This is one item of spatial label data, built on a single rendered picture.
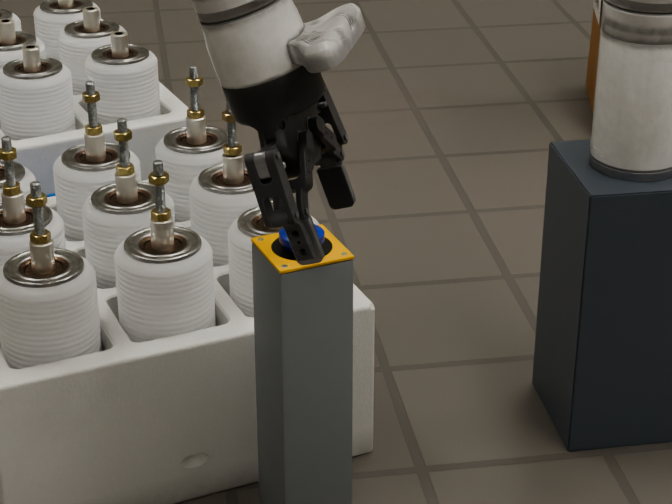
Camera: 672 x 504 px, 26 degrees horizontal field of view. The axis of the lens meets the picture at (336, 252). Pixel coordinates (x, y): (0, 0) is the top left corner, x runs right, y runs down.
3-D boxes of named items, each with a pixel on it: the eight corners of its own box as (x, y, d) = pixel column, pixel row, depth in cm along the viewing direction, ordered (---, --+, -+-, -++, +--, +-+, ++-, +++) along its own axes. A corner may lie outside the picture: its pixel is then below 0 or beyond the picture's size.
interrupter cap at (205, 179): (280, 175, 158) (280, 169, 157) (248, 202, 152) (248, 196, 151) (219, 163, 161) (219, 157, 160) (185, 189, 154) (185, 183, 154)
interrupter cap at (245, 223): (235, 212, 149) (235, 206, 149) (308, 208, 150) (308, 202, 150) (239, 245, 143) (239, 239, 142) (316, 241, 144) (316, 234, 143)
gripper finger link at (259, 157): (261, 132, 111) (272, 158, 112) (242, 158, 107) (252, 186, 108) (290, 126, 110) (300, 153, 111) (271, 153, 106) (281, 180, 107)
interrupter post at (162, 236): (180, 248, 142) (178, 218, 141) (160, 256, 141) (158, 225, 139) (165, 240, 144) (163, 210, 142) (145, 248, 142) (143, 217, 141)
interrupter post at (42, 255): (51, 278, 137) (48, 247, 135) (27, 276, 137) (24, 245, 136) (60, 266, 139) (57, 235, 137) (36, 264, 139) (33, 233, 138)
